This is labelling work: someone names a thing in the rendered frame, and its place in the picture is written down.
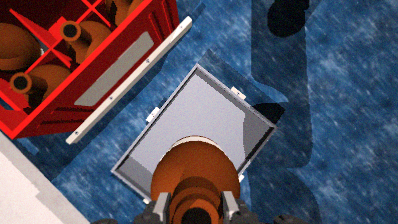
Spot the grey square tray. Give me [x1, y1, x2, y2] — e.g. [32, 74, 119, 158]
[111, 63, 278, 202]

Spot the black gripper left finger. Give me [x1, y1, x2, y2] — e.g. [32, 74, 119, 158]
[91, 192, 171, 224]

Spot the red crate with dividers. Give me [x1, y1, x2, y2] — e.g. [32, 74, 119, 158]
[0, 0, 180, 139]

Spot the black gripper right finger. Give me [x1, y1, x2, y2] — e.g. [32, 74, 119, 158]
[220, 191, 310, 224]

